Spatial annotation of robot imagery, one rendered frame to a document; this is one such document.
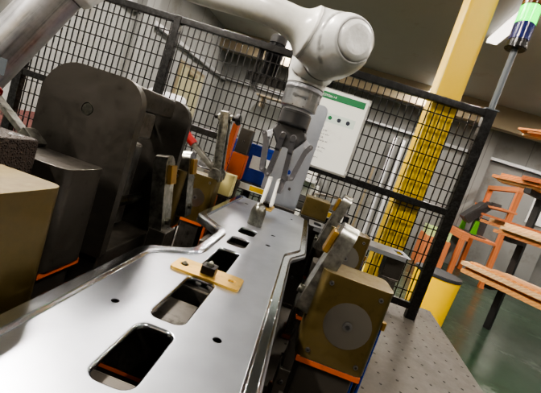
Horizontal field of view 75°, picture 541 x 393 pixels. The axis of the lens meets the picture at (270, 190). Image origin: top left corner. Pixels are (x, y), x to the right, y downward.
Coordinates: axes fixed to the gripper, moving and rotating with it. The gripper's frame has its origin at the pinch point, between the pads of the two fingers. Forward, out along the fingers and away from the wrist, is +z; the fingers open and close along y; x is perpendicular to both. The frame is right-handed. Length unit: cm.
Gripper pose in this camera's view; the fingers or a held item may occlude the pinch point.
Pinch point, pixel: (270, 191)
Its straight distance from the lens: 87.4
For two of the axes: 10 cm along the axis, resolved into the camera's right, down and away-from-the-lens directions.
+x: 1.2, -0.8, 9.9
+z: -3.1, 9.4, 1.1
